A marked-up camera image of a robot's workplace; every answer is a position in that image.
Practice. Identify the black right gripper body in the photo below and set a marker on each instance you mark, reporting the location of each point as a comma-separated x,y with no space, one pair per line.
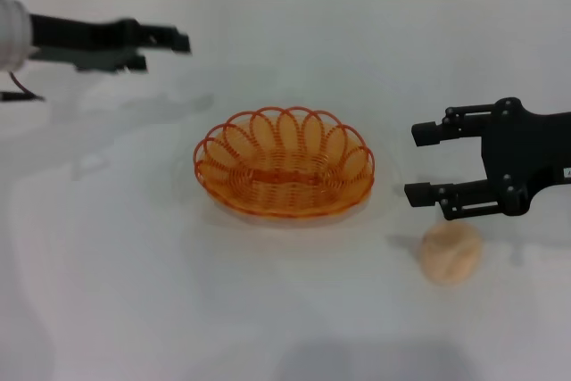
526,149

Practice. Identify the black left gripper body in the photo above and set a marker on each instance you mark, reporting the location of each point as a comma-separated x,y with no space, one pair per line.
80,42

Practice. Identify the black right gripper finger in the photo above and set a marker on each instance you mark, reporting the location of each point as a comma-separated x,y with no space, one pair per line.
426,135
419,196

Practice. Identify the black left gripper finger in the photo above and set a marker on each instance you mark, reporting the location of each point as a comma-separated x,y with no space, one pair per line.
165,36
137,65

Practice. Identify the beige round bread bun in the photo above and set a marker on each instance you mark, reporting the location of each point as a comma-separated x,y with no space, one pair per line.
448,256

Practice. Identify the orange woven plastic basket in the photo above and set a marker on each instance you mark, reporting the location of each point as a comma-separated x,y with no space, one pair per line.
285,184

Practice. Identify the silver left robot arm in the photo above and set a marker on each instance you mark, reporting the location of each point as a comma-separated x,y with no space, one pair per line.
11,33

